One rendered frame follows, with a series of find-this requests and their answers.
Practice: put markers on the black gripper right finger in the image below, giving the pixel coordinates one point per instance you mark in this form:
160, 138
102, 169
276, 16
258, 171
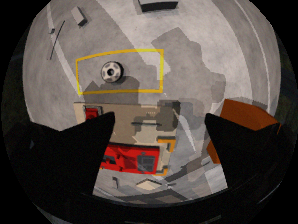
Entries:
237, 147

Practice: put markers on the black rubber tyre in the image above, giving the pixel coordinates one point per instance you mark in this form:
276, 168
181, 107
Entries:
106, 71

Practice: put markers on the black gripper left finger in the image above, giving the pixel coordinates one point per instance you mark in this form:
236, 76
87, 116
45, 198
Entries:
78, 150

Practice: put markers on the yellow rectangular outline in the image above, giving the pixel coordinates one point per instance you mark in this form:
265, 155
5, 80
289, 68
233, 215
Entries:
124, 90

